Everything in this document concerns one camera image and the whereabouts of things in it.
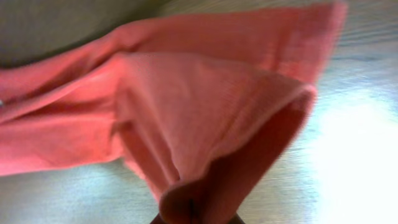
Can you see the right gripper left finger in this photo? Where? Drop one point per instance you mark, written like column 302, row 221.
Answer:
column 157, row 220

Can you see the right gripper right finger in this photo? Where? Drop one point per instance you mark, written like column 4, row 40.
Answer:
column 236, row 220

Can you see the red printed t-shirt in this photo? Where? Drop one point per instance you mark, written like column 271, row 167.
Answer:
column 197, row 105

